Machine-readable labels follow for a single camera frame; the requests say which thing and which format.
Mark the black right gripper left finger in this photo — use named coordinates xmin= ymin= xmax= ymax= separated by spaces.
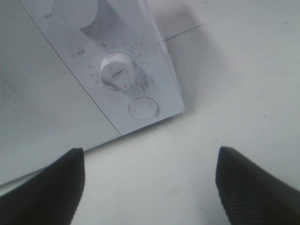
xmin=0 ymin=148 xmax=85 ymax=225

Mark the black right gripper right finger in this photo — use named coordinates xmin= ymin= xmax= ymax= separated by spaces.
xmin=215 ymin=146 xmax=300 ymax=225

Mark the white microwave door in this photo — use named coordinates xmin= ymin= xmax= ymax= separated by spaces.
xmin=0 ymin=0 xmax=119 ymax=184

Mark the round white door button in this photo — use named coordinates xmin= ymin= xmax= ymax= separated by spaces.
xmin=128 ymin=97 xmax=158 ymax=120

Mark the lower white timer knob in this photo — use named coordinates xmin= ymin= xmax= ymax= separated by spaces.
xmin=99 ymin=52 xmax=136 ymax=91

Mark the white microwave oven body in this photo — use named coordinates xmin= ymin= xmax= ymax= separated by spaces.
xmin=21 ymin=0 xmax=185 ymax=135

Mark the upper white power knob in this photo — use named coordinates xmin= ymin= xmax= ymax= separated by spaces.
xmin=49 ymin=0 xmax=99 ymax=29

